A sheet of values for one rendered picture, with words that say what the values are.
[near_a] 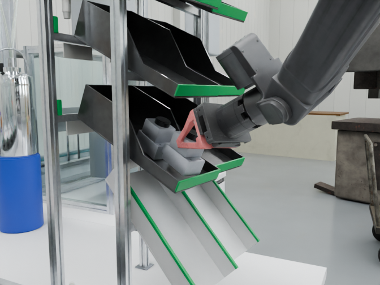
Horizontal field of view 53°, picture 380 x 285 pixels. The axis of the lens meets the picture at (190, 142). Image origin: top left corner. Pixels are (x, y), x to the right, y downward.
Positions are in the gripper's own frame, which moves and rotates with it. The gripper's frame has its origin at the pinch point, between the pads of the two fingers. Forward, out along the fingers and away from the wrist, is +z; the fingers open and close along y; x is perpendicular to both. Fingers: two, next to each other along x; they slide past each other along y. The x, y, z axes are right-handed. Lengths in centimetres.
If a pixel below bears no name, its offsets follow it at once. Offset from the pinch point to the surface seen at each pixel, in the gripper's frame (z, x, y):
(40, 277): 63, 15, 2
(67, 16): 91, -98, -42
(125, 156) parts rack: 8.6, -0.6, 8.0
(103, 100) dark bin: 11.4, -12.8, 7.7
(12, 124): 80, -37, -4
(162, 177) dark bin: 4.2, 4.8, 4.7
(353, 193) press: 145, 15, -428
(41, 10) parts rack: 12.3, -31.1, 16.3
